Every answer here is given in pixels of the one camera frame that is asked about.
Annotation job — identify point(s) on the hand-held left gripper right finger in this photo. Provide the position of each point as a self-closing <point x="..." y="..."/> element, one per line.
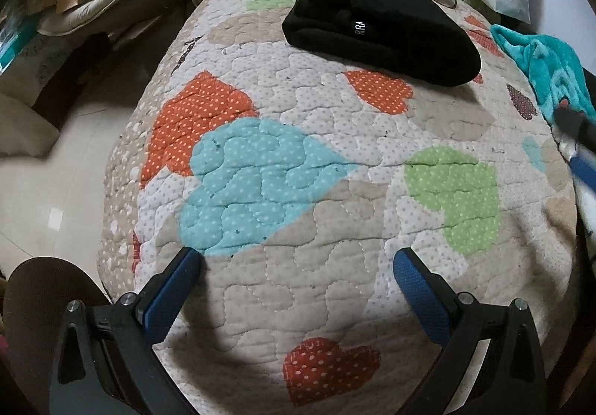
<point x="419" y="294"/>

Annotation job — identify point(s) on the beige storage box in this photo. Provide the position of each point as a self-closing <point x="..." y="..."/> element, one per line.
<point x="25" y="122"/>

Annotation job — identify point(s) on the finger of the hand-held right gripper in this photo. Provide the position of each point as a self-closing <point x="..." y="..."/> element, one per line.
<point x="579" y="126"/>
<point x="586" y="170"/>

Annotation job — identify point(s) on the teal printed fleece blanket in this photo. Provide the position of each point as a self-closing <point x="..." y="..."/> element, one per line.
<point x="545" y="66"/>

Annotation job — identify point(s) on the black pants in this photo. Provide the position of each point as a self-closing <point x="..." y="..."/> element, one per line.
<point x="386" y="33"/>

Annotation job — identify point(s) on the quilted heart print bedspread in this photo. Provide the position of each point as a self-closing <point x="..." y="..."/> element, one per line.
<point x="288" y="163"/>

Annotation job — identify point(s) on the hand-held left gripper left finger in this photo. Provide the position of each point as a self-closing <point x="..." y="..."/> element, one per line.
<point x="172" y="291"/>

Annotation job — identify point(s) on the brown oval object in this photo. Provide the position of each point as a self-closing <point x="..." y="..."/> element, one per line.
<point x="51" y="280"/>

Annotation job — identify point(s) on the teal and white pack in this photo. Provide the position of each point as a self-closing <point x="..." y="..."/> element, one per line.
<point x="14" y="45"/>

